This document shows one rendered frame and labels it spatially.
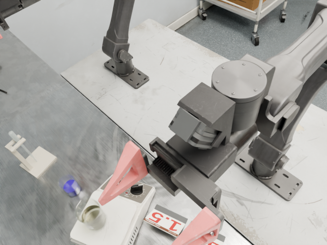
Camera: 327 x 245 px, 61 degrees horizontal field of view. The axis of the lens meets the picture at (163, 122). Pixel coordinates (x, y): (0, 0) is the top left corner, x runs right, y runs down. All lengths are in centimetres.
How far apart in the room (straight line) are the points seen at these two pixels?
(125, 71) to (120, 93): 9
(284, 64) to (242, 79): 14
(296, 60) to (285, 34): 240
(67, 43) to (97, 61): 99
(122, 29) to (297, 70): 65
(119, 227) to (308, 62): 50
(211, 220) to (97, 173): 59
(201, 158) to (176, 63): 80
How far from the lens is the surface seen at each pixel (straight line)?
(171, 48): 116
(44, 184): 89
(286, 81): 41
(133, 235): 71
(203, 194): 30
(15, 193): 92
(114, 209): 69
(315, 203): 82
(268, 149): 68
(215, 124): 26
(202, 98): 28
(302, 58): 46
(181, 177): 31
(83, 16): 214
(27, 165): 91
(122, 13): 94
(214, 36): 274
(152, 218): 73
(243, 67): 32
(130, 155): 33
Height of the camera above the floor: 161
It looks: 53 degrees down
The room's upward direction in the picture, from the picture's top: 9 degrees counter-clockwise
